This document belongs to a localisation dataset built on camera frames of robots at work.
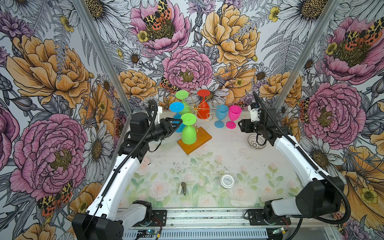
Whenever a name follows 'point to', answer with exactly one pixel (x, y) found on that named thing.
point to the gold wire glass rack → (195, 120)
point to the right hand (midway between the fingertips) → (244, 126)
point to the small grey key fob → (182, 188)
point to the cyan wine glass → (177, 107)
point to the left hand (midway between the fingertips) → (181, 127)
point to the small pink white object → (147, 162)
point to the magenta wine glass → (234, 113)
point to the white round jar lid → (227, 181)
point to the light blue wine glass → (221, 111)
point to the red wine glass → (203, 112)
